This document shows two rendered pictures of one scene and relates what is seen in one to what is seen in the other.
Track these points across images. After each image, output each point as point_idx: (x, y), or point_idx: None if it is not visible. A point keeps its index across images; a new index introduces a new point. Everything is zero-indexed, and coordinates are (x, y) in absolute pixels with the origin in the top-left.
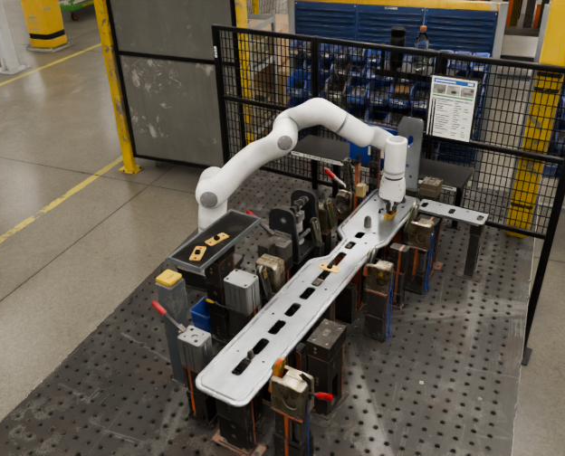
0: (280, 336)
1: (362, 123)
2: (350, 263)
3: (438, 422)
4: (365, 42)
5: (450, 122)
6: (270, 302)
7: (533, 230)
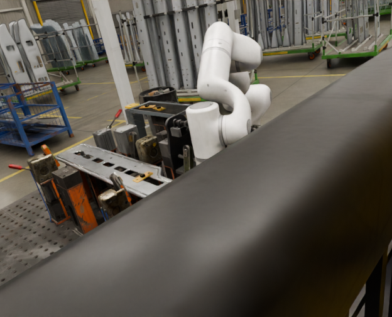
0: (88, 161)
1: (206, 66)
2: (141, 187)
3: None
4: None
5: None
6: (122, 155)
7: None
